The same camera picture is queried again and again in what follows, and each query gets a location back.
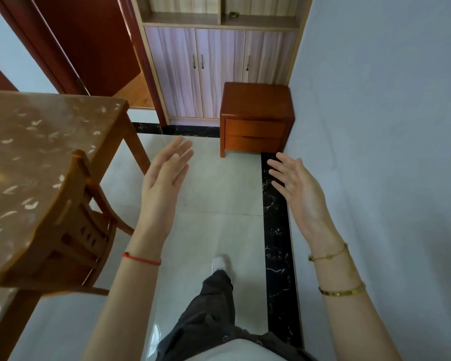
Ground person's left hand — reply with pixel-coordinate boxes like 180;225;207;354
138;136;195;239

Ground person's right hand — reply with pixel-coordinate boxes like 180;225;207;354
267;152;341;247

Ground person's right forearm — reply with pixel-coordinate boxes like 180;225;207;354
308;235;403;361

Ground person's left forearm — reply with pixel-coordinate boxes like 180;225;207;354
81;231;166;361

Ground red-brown wooden nightstand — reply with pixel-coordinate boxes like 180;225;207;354
219;82;296;158

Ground light wood-grain cabinet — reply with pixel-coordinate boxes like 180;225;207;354
129;0;315;127

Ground white shoe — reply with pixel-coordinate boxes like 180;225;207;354
211;255;229;274

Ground gold bangle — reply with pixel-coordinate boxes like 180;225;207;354
318;281;367;298

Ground brown wooden chair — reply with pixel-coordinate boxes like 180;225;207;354
0;149;136;297

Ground dark grey trousers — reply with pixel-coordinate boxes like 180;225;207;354
155;269;318;361

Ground dark red wooden door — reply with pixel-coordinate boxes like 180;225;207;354
0;0;142;97

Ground brown marble-top dining table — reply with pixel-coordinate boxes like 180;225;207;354
0;89;152;361

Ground white shirt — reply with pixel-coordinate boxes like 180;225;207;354
186;337;288;361

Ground thin gold chain bracelet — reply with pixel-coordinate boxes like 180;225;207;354
308;243;349;263

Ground red string bracelet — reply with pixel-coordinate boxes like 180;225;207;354
122;252;162;266

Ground dark red door frame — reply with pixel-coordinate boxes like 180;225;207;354
116;0;170;125

